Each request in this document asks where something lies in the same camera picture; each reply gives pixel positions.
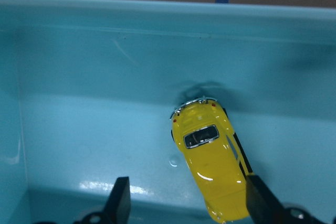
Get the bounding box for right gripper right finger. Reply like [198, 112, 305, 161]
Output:
[246, 175, 322, 224]

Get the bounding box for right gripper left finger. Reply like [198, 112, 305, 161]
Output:
[74, 177, 131, 224]

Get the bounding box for yellow beetle toy car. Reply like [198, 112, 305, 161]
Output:
[170, 96, 254, 223]

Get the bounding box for light blue plastic bin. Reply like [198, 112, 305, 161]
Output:
[1, 0, 335, 223]

